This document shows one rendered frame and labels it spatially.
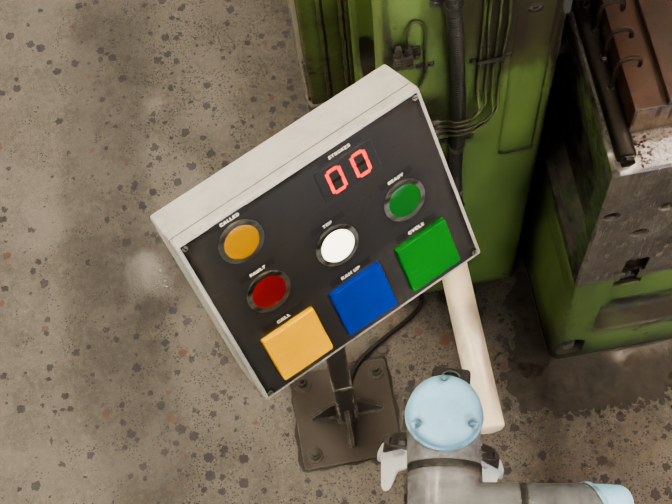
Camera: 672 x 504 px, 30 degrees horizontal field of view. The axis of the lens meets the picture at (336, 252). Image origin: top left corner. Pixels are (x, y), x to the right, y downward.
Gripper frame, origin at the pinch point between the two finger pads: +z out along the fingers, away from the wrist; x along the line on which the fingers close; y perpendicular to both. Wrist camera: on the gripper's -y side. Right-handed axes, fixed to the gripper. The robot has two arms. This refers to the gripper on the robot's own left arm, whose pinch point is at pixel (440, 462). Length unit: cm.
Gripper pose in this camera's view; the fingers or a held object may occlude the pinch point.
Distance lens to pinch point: 158.9
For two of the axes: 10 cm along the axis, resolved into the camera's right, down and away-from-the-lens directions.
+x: 9.9, 1.2, -1.1
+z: 0.6, 3.7, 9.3
